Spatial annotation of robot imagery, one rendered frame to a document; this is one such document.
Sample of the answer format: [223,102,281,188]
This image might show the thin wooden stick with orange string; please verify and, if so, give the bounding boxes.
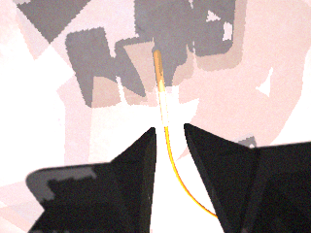
[154,50,217,217]

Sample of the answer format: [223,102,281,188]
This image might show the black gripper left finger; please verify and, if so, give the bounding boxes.
[24,127,157,233]

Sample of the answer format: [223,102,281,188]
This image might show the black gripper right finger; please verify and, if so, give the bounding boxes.
[184,123,311,233]

